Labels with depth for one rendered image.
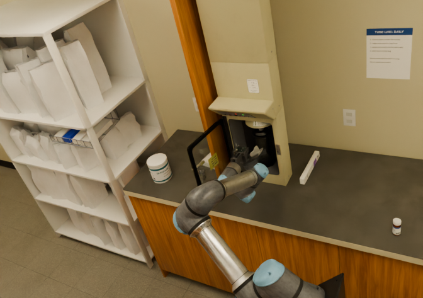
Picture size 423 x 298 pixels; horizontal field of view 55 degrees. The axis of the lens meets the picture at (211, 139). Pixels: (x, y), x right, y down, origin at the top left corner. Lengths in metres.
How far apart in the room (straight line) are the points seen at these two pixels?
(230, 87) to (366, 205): 0.92
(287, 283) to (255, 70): 0.99
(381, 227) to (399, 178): 0.38
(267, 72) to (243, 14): 0.29
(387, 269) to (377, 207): 0.30
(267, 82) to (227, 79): 0.22
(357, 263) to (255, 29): 1.24
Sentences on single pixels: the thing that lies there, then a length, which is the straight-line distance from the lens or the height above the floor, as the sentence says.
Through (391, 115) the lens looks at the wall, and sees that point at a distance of 2.47.
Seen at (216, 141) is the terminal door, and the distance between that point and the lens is 2.25.
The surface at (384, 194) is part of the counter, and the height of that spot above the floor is 0.94.
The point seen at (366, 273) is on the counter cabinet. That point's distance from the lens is 2.30.
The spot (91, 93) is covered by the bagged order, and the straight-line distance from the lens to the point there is 2.83.
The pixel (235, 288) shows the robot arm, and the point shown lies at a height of 1.18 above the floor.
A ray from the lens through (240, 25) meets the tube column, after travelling 1.95.
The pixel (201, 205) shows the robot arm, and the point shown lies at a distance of 1.66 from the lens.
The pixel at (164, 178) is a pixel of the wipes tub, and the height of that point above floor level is 0.97.
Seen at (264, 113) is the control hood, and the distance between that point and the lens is 1.98.
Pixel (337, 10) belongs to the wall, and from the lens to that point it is 2.25.
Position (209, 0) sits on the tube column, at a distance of 1.98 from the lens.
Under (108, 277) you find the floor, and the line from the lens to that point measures 3.57.
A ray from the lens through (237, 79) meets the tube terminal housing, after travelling 2.09.
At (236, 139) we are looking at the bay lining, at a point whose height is 1.21.
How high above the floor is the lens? 2.53
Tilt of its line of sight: 33 degrees down
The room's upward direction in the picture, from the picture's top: 14 degrees counter-clockwise
